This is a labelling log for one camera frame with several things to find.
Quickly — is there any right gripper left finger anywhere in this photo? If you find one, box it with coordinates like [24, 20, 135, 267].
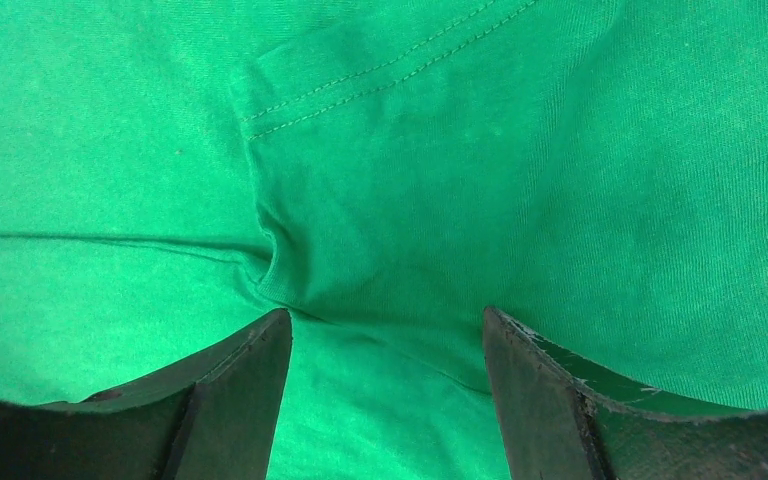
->
[0, 309, 292, 480]

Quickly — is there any green t shirt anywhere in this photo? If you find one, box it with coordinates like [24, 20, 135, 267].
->
[0, 1, 768, 479]

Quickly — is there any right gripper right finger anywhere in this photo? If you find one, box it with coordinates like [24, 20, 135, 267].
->
[482, 307, 768, 479]

